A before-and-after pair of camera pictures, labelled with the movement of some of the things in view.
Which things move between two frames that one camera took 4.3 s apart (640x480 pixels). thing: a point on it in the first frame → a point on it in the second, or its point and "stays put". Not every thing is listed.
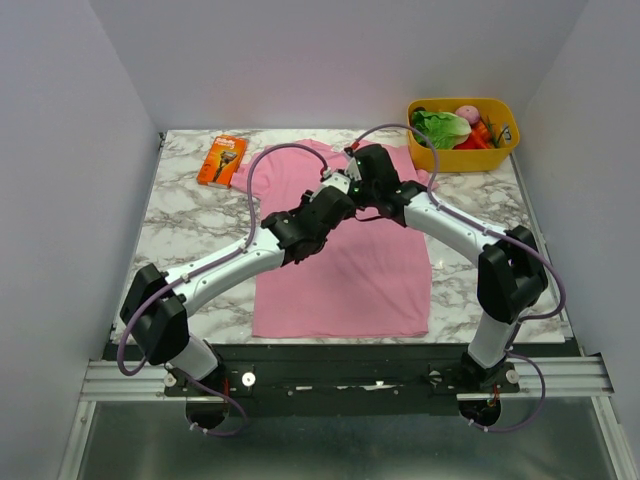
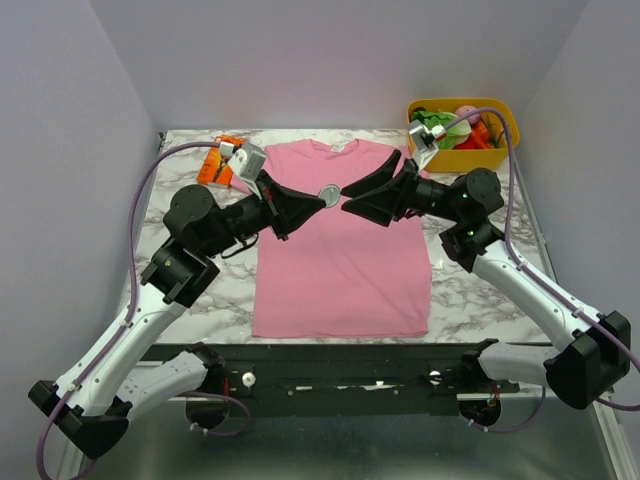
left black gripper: x=306 y=201 → x=296 y=207
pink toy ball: x=469 y=112 stays put
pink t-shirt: x=367 y=279 stays put
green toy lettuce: x=444 y=131 stays put
